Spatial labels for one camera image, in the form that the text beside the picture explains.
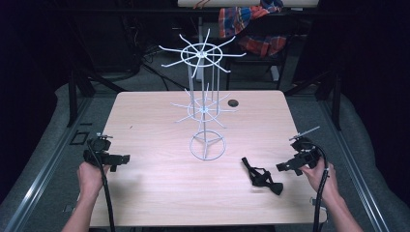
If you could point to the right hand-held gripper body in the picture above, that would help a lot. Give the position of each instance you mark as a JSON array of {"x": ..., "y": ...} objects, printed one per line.
[{"x": 306, "y": 151}]

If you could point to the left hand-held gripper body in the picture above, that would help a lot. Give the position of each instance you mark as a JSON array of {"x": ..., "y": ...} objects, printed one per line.
[{"x": 98, "y": 145}]

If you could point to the person's right hand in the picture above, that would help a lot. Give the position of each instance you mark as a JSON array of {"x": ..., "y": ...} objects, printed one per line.
[{"x": 322, "y": 180}]

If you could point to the person's left hand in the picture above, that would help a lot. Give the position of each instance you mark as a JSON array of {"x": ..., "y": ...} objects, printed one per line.
[{"x": 90, "y": 179}]

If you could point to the black metal stand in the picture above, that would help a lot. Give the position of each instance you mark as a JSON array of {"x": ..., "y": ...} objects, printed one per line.
[
  {"x": 335, "y": 100},
  {"x": 75, "y": 96}
]

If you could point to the black chair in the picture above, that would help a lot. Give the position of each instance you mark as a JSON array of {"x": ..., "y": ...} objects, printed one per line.
[{"x": 267, "y": 64}]

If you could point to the plaid cloth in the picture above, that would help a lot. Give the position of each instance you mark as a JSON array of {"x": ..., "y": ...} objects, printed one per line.
[{"x": 245, "y": 22}]

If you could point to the black floor frame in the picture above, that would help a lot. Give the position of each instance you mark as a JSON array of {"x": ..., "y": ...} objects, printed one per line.
[{"x": 79, "y": 138}]

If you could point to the aluminium floor rail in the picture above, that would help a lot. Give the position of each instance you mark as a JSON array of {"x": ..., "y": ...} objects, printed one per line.
[
  {"x": 42, "y": 174},
  {"x": 357, "y": 174}
]

